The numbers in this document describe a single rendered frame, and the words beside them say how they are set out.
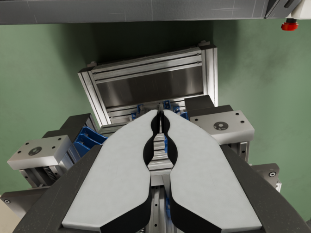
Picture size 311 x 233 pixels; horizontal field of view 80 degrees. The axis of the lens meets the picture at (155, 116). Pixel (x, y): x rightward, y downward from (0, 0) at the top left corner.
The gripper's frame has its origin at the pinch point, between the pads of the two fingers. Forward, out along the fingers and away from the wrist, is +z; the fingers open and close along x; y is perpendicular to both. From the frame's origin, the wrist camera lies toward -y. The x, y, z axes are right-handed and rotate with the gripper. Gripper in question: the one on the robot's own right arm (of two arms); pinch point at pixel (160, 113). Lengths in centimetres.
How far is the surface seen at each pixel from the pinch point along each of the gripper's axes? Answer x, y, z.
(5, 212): -188, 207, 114
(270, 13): 19.4, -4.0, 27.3
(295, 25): 33, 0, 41
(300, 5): 23.2, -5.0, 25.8
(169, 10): 1.6, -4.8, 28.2
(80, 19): -14.9, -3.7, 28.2
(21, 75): -106, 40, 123
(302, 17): 23.8, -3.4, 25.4
